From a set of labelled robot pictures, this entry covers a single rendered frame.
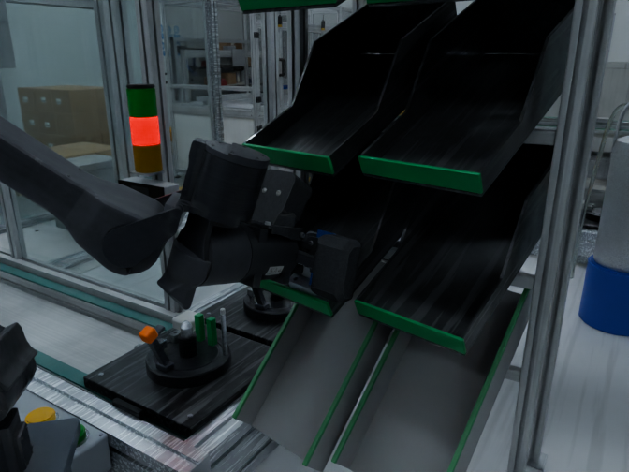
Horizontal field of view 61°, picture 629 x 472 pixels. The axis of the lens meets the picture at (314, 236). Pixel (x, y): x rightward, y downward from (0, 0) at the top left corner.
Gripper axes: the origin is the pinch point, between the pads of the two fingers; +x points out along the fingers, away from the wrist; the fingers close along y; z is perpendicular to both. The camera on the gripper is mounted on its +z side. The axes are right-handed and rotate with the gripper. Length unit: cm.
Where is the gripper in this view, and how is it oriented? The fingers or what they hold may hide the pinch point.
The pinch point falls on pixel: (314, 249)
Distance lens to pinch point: 60.4
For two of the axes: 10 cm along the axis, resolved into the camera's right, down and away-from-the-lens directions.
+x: 6.5, -0.1, 7.6
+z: 1.5, -9.8, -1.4
